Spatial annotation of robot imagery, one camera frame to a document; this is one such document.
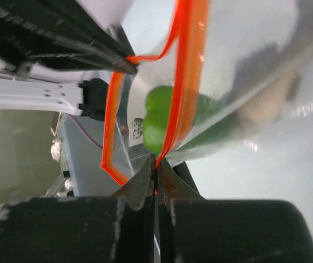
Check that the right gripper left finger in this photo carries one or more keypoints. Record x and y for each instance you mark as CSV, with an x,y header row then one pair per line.
x,y
118,228

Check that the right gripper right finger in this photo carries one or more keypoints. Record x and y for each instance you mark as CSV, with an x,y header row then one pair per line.
x,y
194,229

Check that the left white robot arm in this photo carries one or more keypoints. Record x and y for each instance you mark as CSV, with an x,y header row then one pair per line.
x,y
21,91

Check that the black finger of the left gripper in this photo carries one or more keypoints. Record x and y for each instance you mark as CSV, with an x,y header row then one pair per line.
x,y
59,35

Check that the grey toy fish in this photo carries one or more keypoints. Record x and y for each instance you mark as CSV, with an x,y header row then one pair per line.
x,y
265,106

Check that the clear zip bag orange zipper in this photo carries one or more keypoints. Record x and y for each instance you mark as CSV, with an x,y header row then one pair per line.
x,y
206,40

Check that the green bell pepper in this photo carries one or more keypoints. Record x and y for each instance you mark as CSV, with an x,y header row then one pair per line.
x,y
154,125

